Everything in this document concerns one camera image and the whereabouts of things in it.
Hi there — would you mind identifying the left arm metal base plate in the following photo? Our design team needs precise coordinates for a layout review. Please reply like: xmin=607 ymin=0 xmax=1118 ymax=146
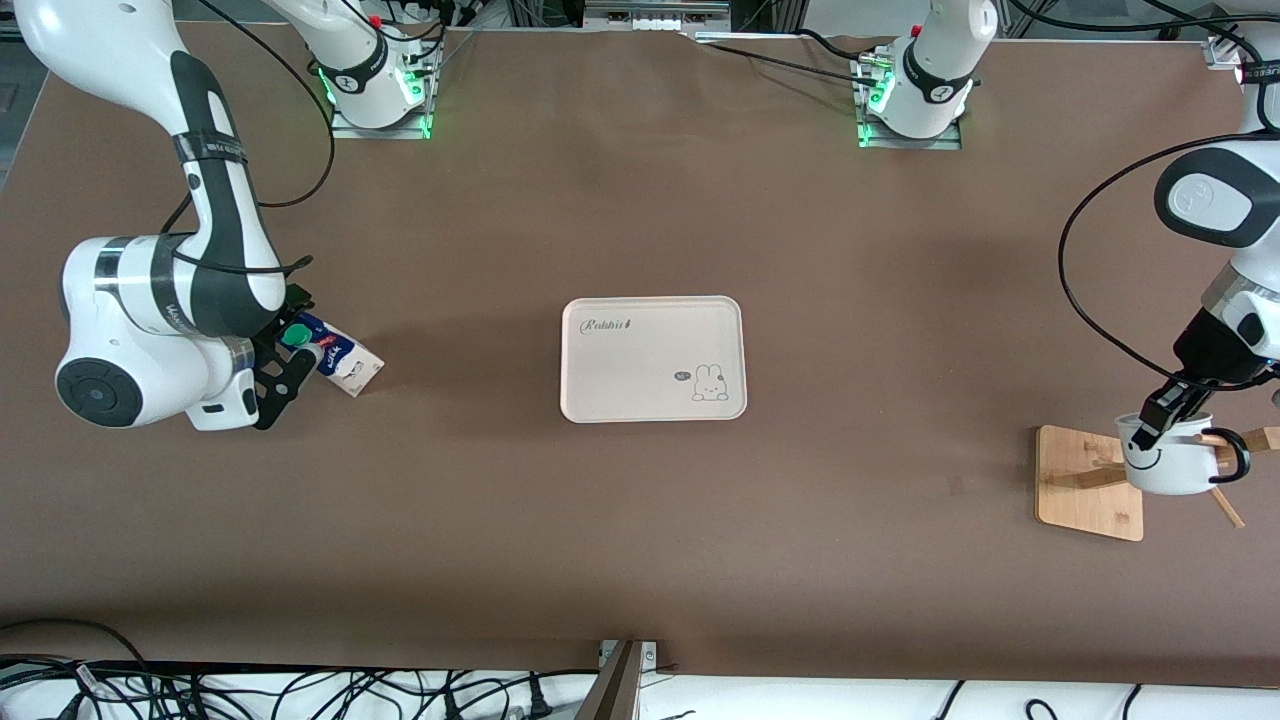
xmin=858 ymin=60 xmax=963 ymax=151

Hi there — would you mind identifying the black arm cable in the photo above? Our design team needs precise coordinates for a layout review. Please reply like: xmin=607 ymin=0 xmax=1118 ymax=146
xmin=160 ymin=0 xmax=336 ymax=276
xmin=1058 ymin=130 xmax=1280 ymax=391

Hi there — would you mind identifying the aluminium table edge bracket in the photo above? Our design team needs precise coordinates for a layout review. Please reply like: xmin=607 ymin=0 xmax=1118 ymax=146
xmin=598 ymin=640 xmax=661 ymax=720

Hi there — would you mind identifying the aluminium frame rail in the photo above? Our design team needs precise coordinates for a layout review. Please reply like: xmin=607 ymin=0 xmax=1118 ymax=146
xmin=583 ymin=0 xmax=733 ymax=33

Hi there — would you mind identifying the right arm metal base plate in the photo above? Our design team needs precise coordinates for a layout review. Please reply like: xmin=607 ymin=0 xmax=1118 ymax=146
xmin=330 ymin=55 xmax=433 ymax=141

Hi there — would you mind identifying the thick black looped cable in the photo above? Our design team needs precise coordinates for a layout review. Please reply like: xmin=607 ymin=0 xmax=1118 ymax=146
xmin=0 ymin=618 xmax=153 ymax=720

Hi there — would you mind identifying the blue milk carton green cap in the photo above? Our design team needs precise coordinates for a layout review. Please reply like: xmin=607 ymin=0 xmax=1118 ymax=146
xmin=283 ymin=310 xmax=386 ymax=398

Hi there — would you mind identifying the white tray with rabbit print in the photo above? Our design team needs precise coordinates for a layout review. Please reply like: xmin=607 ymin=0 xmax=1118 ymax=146
xmin=560 ymin=295 xmax=748 ymax=424

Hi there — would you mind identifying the black base power cable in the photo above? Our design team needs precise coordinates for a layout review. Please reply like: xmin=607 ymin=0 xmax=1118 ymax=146
xmin=700 ymin=38 xmax=886 ymax=91

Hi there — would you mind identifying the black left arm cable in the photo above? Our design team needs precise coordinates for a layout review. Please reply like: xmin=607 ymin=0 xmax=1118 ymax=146
xmin=1058 ymin=130 xmax=1280 ymax=391

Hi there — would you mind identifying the aluminium corner profile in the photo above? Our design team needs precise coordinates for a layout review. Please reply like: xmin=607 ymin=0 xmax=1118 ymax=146
xmin=1203 ymin=30 xmax=1253 ymax=71

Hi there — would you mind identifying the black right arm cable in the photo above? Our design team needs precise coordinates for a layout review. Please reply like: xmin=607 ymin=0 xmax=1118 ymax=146
xmin=160 ymin=0 xmax=336 ymax=276

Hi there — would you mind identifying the black cable with plug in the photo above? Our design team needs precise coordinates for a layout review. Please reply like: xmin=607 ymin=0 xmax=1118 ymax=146
xmin=515 ymin=672 xmax=561 ymax=720

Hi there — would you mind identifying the white smiley mug black handle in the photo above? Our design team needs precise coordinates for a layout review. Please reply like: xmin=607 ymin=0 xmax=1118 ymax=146
xmin=1116 ymin=410 xmax=1252 ymax=497

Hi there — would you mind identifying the wooden mug stand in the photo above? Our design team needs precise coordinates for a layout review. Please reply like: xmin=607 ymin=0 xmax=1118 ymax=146
xmin=1035 ymin=425 xmax=1280 ymax=542

